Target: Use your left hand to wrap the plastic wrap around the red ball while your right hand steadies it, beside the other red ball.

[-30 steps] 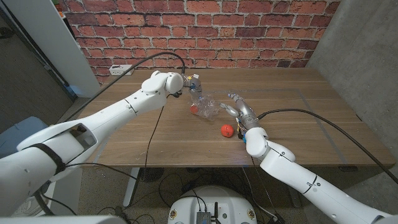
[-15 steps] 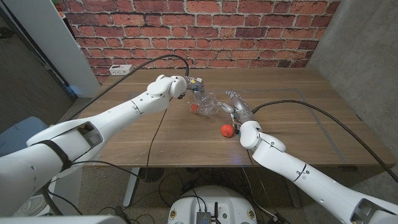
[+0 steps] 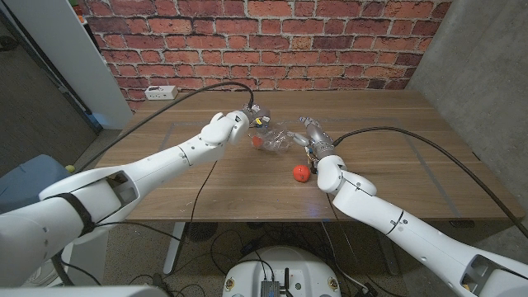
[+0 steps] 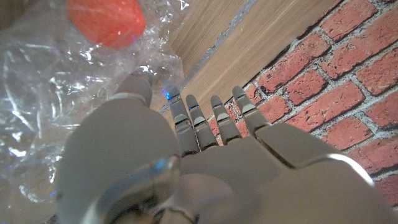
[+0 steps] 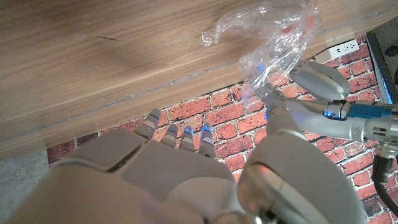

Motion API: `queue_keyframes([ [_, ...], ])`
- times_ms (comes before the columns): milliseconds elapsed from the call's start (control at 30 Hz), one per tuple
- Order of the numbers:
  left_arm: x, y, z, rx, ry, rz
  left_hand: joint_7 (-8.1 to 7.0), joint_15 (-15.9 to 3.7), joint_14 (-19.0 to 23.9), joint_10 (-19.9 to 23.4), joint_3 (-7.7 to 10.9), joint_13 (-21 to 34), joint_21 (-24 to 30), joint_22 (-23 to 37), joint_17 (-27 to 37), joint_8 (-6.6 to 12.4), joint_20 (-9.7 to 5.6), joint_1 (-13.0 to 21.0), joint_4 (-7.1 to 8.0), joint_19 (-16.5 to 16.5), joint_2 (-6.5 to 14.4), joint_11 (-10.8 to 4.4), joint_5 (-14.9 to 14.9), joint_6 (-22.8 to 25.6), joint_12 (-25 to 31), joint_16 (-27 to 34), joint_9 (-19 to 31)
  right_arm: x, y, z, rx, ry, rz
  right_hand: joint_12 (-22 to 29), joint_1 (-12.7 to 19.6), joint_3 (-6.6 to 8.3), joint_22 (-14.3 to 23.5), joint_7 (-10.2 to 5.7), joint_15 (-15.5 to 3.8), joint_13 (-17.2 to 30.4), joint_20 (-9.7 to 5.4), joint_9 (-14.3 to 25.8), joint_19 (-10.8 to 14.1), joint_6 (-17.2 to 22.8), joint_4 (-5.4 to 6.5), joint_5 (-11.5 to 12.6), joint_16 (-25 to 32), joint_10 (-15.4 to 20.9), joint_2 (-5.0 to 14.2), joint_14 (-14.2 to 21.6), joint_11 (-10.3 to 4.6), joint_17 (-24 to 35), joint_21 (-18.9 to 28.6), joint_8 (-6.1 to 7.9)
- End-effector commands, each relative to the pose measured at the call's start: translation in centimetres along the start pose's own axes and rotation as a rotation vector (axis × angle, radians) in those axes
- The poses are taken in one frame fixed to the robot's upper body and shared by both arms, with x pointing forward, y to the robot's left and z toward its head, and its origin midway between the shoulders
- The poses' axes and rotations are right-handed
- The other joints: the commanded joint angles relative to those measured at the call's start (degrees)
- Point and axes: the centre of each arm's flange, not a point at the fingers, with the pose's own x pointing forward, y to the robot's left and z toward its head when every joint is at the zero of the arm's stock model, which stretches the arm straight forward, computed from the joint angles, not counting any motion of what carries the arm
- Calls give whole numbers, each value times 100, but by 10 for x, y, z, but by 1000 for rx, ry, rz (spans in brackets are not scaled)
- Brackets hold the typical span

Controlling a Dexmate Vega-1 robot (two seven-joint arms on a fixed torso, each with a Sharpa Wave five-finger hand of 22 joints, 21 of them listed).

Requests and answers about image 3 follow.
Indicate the yellow tennis ball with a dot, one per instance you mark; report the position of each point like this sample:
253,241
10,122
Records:
70,168

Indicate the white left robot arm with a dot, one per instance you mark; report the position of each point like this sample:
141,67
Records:
165,158

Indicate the black ribbed round disc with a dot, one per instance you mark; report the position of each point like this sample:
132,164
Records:
204,233

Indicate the white table leg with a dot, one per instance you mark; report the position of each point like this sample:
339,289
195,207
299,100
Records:
173,251

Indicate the blue bin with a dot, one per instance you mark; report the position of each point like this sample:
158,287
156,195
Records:
24,177

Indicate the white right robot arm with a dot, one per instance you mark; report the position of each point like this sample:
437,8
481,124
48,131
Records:
371,206

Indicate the black floor power adapter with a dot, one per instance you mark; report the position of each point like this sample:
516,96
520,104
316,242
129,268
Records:
367,290

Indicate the red toy ball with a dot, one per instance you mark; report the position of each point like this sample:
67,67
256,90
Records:
301,173

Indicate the white pillar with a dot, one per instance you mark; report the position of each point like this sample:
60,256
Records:
62,49

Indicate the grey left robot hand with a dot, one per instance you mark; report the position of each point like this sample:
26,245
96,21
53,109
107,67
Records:
260,113

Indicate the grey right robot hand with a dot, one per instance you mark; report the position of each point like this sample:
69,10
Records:
317,138

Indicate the white power outlet box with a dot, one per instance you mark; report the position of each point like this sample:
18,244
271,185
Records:
161,92

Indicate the clear plastic wrap sheet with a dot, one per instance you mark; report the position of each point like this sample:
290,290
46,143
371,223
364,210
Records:
278,140

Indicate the grey table leg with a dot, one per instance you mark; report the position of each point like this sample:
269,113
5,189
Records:
389,264

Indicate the red brick printed backdrop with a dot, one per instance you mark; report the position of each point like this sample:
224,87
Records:
288,41

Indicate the white robot torso edge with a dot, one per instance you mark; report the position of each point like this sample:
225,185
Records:
82,292

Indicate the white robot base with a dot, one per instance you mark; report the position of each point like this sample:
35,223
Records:
305,272

